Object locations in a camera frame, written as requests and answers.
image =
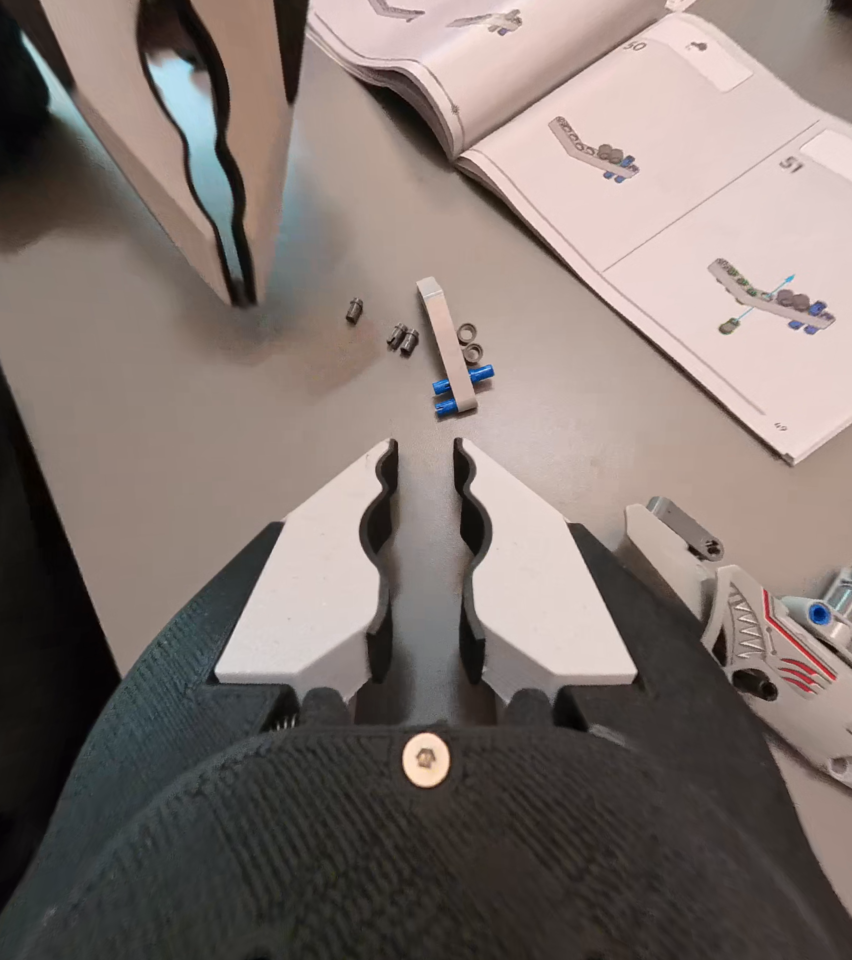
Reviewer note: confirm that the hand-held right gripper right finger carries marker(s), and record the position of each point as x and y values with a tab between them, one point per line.
538	592

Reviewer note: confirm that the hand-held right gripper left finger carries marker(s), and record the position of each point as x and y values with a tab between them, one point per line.
306	585

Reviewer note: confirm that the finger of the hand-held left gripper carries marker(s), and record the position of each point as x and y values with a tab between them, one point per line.
261	75
111	75

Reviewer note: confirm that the dark grey toy pin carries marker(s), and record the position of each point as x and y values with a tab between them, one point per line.
355	310
395	335
409	340

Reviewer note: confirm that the blue toy connector pin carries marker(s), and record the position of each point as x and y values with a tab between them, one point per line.
446	407
443	386

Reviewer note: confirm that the grey toy model red stickers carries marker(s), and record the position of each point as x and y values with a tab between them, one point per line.
771	675

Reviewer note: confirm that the grey round toy bush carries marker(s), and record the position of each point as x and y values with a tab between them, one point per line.
475	352
468	332

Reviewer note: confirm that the grey bent toy beam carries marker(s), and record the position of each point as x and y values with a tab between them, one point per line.
447	330

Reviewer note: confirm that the open instruction booklet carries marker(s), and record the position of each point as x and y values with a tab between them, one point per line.
658	187

